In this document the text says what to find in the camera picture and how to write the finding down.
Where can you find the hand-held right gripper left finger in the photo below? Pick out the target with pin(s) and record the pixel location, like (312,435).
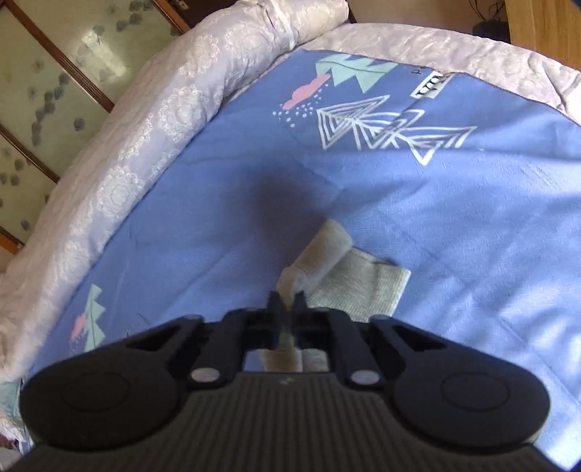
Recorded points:
(274,309)

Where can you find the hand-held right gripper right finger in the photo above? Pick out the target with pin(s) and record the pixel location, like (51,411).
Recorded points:
(300,309)

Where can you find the grey pants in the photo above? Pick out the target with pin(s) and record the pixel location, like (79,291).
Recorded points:
(349,281)

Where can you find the blue printed blanket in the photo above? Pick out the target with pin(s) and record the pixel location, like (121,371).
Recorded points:
(454,227)

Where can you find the white rolled quilt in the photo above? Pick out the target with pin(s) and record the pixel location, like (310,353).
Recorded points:
(136,136)

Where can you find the small lilac patterned pillow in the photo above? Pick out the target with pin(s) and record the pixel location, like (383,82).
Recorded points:
(9,408)

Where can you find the wooden framed glass sliding door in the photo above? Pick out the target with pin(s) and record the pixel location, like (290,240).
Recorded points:
(45,68)

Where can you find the light wooden furniture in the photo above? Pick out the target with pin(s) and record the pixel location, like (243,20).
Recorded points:
(544,27)

